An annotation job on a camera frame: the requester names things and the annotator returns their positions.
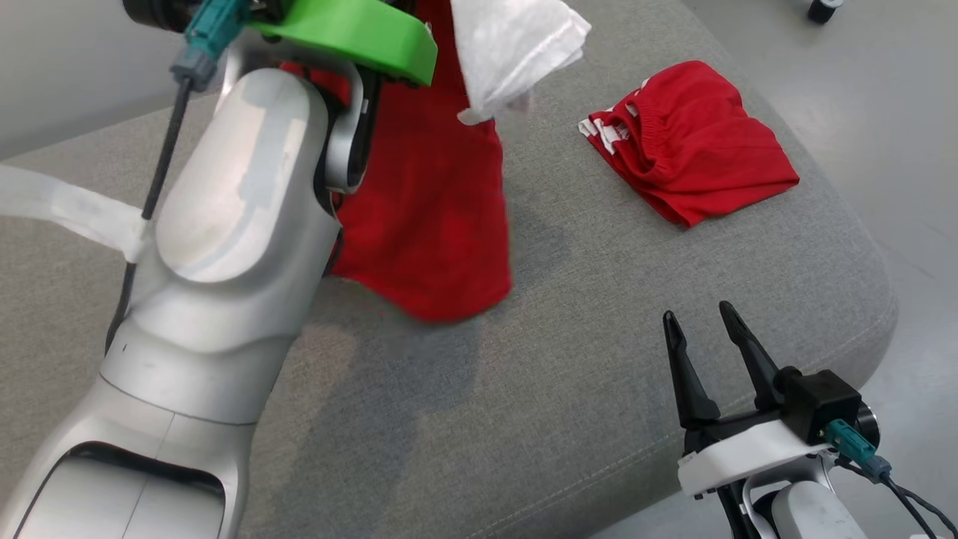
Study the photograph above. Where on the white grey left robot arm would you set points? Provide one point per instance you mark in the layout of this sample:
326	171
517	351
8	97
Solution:
232	224

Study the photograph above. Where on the teal camera connector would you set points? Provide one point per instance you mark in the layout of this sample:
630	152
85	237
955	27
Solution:
209	37
857	449

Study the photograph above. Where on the teal left camera connector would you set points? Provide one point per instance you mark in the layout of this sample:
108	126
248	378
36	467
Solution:
209	37

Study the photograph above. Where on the teal right camera connector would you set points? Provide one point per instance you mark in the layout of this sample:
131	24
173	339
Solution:
857	449

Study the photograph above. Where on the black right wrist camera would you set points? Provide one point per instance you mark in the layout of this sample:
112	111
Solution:
819	404

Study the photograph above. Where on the red basketball jersey white sleeves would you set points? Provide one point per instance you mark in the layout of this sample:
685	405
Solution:
434	195

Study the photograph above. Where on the black caster wheel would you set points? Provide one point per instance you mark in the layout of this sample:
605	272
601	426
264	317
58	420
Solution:
823	9

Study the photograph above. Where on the red shorts with white stripe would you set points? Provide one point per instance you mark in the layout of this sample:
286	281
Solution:
696	142

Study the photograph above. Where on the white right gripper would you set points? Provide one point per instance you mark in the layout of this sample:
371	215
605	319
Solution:
741	453

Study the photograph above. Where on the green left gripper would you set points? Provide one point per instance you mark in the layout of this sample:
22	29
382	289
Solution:
352	34

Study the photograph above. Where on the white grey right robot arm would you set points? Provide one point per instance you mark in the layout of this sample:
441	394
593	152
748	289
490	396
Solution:
808	513

